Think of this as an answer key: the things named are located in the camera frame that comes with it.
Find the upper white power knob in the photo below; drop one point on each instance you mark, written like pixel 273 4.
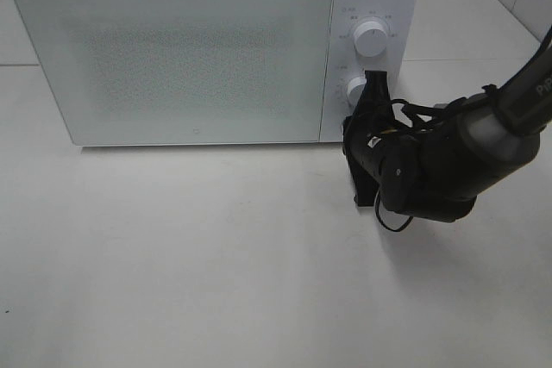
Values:
pixel 370 37

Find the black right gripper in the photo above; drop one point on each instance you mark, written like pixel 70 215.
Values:
pixel 381 157

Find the white microwave door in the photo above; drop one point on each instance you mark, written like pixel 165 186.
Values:
pixel 171 72

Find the white timer knob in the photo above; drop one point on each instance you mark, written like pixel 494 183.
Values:
pixel 354 89

